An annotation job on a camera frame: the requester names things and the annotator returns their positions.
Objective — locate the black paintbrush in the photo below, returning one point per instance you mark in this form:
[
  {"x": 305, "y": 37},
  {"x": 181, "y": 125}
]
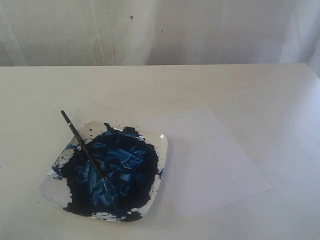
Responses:
[{"x": 85, "y": 149}]

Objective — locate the white square plate blue paint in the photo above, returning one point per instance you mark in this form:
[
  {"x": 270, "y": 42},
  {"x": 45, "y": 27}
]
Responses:
[{"x": 121, "y": 186}]

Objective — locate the white paper sheet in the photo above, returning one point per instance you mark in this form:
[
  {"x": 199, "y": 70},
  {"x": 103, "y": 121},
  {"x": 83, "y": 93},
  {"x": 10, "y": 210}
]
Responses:
[{"x": 205, "y": 168}]

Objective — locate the white backdrop curtain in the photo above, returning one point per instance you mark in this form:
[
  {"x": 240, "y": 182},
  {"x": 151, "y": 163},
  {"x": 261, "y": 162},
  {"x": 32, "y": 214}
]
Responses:
[{"x": 159, "y": 32}]

